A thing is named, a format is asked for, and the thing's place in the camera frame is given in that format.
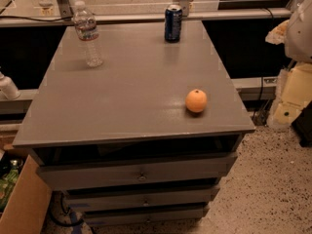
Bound blue pepsi can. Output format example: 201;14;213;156
165;4;182;43

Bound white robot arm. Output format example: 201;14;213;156
285;0;312;63

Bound grey drawer cabinet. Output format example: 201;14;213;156
14;21;254;217

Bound orange fruit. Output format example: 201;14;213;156
185;89;208;113

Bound middle grey drawer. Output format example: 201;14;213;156
65;185;219;212

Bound grey drawer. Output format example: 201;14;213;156
65;185;219;212
38;152;237;191
84;204;209;226

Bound top grey drawer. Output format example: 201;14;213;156
38;152;237;191

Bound clear plastic water bottle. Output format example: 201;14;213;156
73;1;103;67

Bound bottom grey drawer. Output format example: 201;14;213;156
84;204;209;226

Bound white bottle at left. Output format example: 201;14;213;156
0;72;20;99

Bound brown cardboard box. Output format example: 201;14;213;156
0;144;52;234

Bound green packets in box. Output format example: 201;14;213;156
0;159;23;212

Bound grey metal frame rail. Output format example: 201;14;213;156
0;8;292;28

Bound black cable on floor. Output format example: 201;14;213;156
48;192;86;228

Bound black cable on rail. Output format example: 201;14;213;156
0;15;73;22

